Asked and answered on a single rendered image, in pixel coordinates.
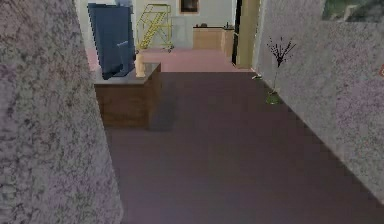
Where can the brown wooden cabinet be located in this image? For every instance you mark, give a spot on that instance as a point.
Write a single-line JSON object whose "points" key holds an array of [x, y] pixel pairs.
{"points": [[126, 103]]}

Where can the beige vase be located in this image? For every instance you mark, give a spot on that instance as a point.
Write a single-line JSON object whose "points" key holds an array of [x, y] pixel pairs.
{"points": [[140, 66]]}

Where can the light wooden counter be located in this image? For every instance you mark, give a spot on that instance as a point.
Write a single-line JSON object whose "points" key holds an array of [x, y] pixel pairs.
{"points": [[210, 38]]}

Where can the yellow step ladder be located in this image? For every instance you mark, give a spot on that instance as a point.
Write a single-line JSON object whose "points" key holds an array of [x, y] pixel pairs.
{"points": [[155, 28]]}

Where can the tan room door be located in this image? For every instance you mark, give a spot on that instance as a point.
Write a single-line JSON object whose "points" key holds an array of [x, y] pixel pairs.
{"points": [[247, 33]]}

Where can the bare twig plant green pot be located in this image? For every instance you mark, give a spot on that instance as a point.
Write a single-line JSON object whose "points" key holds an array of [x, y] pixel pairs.
{"points": [[279, 56]]}

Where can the dark blue television set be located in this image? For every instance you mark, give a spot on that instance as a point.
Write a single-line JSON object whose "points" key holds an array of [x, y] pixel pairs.
{"points": [[113, 40]]}

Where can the green framed wall picture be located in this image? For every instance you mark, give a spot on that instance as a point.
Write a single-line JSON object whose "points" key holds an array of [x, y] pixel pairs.
{"points": [[353, 10]]}

